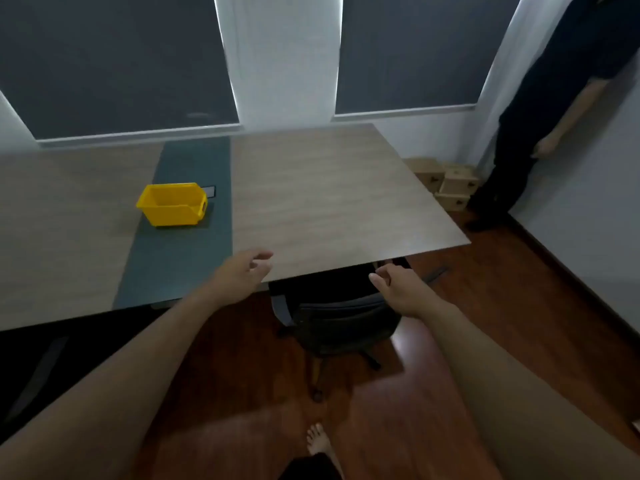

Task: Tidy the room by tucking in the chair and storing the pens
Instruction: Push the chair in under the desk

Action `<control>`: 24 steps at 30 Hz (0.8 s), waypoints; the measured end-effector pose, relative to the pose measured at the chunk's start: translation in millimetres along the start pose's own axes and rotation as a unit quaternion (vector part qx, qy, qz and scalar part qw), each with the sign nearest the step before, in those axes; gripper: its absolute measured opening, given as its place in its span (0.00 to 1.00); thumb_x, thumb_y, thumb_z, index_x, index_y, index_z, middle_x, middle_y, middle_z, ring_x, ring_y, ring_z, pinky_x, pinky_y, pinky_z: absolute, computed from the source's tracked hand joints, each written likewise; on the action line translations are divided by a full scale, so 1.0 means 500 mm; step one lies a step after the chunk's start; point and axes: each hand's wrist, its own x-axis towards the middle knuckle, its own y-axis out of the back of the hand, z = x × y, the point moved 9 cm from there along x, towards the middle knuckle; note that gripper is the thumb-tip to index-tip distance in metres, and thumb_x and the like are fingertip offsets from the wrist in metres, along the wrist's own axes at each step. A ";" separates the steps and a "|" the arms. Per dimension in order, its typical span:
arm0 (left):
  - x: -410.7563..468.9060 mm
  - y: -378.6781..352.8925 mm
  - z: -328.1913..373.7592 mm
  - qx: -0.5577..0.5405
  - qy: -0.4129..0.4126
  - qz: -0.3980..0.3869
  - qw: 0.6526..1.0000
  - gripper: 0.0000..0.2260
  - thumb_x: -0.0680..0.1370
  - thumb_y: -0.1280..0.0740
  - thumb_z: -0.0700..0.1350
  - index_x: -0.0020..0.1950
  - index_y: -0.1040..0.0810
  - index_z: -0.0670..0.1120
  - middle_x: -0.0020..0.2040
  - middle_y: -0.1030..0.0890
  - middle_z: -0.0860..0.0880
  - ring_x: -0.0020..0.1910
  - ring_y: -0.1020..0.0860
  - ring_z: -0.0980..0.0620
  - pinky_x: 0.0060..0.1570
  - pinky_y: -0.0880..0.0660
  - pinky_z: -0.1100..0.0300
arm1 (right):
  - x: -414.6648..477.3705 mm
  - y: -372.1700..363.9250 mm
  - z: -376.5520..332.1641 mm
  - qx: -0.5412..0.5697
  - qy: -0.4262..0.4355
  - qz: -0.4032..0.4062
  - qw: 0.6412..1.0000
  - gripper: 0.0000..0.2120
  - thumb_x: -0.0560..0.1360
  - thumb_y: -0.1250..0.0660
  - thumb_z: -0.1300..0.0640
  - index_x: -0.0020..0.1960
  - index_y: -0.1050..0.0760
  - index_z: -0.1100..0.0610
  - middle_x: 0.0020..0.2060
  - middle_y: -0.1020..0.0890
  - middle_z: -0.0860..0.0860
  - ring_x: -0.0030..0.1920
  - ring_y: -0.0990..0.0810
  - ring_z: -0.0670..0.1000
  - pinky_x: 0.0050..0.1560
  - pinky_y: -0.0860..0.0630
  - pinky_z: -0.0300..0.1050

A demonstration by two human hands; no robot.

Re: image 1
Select person's right forearm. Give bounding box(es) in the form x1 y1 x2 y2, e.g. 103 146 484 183
415 299 640 480

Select yellow plastic bin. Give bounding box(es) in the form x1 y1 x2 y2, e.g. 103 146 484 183
135 182 209 228

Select person's left hand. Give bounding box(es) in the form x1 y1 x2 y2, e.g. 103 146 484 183
207 248 275 309

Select person's right hand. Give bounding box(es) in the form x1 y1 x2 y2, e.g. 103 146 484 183
368 264 444 319

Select person's black shorts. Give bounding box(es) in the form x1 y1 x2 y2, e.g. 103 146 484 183
277 454 343 480

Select person's left forearm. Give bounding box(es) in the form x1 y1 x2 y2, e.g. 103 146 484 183
0 287 229 480

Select dark grey window blind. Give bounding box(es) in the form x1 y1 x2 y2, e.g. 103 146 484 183
333 0 523 115
0 0 240 141

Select person's left foot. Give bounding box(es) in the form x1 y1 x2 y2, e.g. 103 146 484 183
305 423 346 475

